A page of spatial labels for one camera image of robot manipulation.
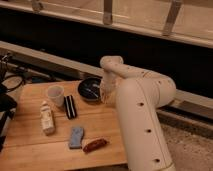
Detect metal window bracket left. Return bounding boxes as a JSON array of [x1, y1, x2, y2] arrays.
[[31, 0, 43, 12]]

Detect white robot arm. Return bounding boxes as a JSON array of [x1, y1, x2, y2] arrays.
[[100, 56, 176, 171]]

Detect white squeeze bottle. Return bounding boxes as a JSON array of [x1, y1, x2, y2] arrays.
[[40, 101, 55, 135]]

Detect white plastic cup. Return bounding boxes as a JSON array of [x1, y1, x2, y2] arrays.
[[46, 85, 64, 107]]

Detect metal window bracket middle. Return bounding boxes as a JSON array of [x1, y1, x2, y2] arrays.
[[103, 0, 113, 25]]

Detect blue sponge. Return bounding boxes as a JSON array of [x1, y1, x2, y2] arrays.
[[68, 126, 84, 149]]

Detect black ceramic bowl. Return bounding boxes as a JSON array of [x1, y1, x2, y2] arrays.
[[78, 77, 101, 102]]

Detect brown red snack bar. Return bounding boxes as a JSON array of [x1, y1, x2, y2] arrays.
[[83, 138, 108, 153]]

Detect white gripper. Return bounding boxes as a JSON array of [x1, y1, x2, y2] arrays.
[[100, 76, 116, 104]]

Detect black cables and equipment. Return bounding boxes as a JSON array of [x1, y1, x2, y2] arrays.
[[0, 53, 26, 153]]

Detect metal window bracket right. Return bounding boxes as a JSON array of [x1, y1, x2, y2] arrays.
[[162, 0, 182, 36]]

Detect metal window bracket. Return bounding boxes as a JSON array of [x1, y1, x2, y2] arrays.
[[31, 0, 43, 12], [162, 0, 182, 36], [103, 0, 113, 25]]

